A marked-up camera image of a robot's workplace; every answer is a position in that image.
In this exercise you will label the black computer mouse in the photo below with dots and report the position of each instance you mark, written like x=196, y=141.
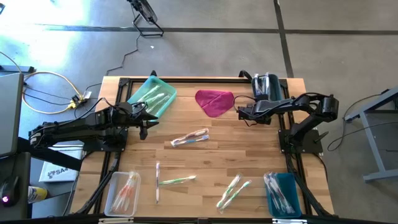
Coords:
x=9, y=191

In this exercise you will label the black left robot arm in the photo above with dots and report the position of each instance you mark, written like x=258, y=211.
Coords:
x=77, y=127

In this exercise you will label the white printed booklet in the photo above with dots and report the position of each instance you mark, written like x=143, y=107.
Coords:
x=59, y=174

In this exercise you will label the grey-blue plastic bin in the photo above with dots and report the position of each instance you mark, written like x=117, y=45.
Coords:
x=275, y=88

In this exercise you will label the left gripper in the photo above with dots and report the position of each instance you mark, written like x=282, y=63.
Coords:
x=132, y=115

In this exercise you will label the magenta microfibre cloth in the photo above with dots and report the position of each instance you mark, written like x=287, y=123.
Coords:
x=214, y=101

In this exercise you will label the clear plastic tray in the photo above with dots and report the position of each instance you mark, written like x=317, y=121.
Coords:
x=112, y=186

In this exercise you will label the dark teal plastic bin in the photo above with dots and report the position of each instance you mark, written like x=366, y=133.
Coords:
x=293, y=186

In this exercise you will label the black floor fan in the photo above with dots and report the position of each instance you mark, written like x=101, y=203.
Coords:
x=144, y=11

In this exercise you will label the grey laptop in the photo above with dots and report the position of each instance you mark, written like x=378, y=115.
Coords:
x=11, y=115

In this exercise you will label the light teal translucent tray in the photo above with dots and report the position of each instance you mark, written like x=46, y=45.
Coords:
x=169, y=88

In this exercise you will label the grey metal table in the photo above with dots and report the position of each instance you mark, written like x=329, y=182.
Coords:
x=373, y=149

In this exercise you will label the black desk beam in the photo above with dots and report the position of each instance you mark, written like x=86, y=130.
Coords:
x=46, y=155

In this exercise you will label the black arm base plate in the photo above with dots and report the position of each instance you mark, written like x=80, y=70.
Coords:
x=311, y=147
x=105, y=146

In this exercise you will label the small white power adapter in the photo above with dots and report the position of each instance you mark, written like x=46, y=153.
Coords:
x=87, y=94

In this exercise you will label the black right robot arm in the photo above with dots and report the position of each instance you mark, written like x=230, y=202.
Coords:
x=311, y=104

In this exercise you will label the yellow can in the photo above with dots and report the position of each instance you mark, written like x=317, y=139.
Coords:
x=38, y=193

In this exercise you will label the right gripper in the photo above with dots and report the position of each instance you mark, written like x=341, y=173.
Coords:
x=259, y=112

